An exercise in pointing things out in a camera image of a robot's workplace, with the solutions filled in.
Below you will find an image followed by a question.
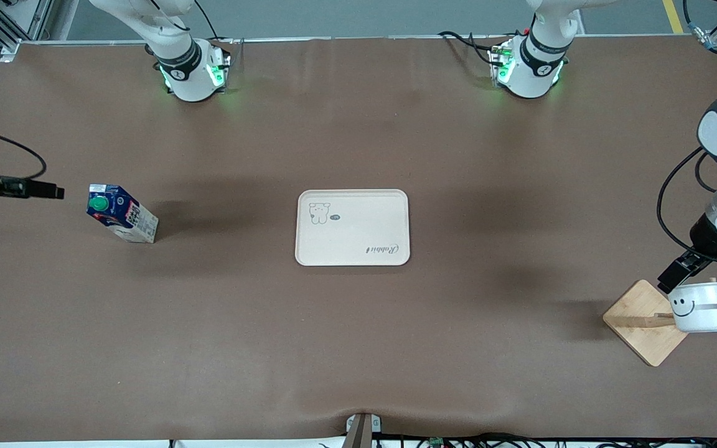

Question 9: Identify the white smiley mug black handle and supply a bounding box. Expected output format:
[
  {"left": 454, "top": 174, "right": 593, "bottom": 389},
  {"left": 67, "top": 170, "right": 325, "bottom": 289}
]
[{"left": 668, "top": 282, "right": 717, "bottom": 334}]

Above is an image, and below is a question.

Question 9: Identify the blue white milk carton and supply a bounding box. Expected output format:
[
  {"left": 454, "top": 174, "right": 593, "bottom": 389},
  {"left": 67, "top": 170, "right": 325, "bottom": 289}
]
[{"left": 87, "top": 184, "right": 159, "bottom": 244}]

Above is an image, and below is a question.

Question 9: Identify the cream rectangular tray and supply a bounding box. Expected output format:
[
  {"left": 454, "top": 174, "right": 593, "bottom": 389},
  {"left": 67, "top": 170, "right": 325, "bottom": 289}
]
[{"left": 295, "top": 189, "right": 410, "bottom": 267}]

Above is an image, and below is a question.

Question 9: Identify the wooden mug tree stand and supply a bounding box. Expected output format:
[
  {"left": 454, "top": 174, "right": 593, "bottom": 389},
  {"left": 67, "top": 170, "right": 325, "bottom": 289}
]
[{"left": 602, "top": 277, "right": 717, "bottom": 367}]

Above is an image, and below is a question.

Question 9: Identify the black right base cable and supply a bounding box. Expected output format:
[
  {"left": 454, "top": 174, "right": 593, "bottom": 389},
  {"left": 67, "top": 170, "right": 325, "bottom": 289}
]
[{"left": 194, "top": 0, "right": 235, "bottom": 44}]

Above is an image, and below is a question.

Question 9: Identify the black base cable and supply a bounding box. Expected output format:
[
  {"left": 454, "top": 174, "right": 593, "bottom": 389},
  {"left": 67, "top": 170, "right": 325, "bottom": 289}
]
[
  {"left": 194, "top": 0, "right": 235, "bottom": 44},
  {"left": 438, "top": 30, "right": 499, "bottom": 66}
]

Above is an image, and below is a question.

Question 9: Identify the black left base cable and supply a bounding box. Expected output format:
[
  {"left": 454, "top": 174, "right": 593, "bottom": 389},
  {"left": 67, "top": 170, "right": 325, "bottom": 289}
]
[{"left": 438, "top": 30, "right": 499, "bottom": 66}]

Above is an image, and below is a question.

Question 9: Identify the grey camera post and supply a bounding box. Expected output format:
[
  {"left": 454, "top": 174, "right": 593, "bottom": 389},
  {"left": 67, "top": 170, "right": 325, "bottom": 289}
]
[{"left": 345, "top": 413, "right": 382, "bottom": 448}]

